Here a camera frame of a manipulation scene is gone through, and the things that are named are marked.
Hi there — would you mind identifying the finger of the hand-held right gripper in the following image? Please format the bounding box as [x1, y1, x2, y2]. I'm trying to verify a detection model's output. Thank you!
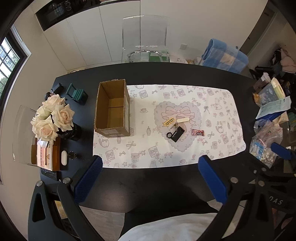
[243, 158, 296, 180]
[272, 142, 296, 161]

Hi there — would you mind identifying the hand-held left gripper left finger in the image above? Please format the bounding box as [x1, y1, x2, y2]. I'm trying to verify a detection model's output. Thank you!
[28, 156, 103, 241]

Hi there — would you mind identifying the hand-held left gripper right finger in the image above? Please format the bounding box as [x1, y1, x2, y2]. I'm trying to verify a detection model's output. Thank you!
[196, 155, 273, 241]

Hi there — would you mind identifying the black rectangular case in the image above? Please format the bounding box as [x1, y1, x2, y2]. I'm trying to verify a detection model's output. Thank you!
[171, 127, 185, 142]

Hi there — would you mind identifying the brown cardboard box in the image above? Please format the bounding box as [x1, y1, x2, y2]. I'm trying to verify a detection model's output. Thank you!
[94, 79, 130, 137]

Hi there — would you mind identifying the black desktop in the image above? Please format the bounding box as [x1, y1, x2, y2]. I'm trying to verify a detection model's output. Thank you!
[40, 62, 262, 212]

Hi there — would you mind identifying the clear plastic bags pile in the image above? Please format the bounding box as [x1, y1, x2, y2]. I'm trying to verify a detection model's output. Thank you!
[250, 120, 284, 168]

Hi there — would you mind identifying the dark patterned pouch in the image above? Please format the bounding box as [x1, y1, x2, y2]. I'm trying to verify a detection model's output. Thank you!
[40, 167, 61, 181]

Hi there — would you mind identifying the wooden tissue box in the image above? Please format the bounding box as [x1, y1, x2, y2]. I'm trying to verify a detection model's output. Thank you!
[31, 137, 62, 172]

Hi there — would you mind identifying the black vase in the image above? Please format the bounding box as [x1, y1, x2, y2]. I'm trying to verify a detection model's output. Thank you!
[58, 123, 82, 141]

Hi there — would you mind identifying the blue patterned bag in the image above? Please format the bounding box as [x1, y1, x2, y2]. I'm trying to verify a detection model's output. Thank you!
[257, 82, 278, 107]

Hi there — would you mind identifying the white printed table mat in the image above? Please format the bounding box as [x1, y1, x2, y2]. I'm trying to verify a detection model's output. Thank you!
[92, 85, 247, 168]

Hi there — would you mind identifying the person's white clothing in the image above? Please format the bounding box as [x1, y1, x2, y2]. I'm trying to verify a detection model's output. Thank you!
[120, 212, 220, 241]

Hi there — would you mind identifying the cream box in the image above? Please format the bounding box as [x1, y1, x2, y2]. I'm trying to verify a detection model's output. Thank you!
[270, 77, 286, 99]

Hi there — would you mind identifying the cream artificial rose bouquet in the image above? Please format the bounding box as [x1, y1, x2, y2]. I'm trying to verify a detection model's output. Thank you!
[31, 94, 75, 142]

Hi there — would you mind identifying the clear acrylic chair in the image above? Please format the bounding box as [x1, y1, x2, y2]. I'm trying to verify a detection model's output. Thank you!
[13, 105, 40, 166]
[121, 14, 170, 63]

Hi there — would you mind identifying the green miniature chair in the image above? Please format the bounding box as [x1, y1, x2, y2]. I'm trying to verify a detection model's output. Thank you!
[66, 83, 88, 105]

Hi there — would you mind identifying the pink clothes pile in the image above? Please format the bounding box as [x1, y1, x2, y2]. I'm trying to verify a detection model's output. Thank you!
[277, 45, 296, 75]

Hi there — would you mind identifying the blue checked blanket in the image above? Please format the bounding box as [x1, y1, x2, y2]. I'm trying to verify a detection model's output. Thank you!
[201, 38, 249, 75]

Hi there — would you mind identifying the green carton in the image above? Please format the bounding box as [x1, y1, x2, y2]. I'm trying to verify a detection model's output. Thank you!
[149, 52, 168, 62]

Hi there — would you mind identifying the black framed window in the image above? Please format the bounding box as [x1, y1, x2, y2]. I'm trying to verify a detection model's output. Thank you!
[0, 24, 31, 98]

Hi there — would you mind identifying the black built-in oven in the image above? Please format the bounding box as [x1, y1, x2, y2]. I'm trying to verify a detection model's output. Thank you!
[35, 0, 141, 32]

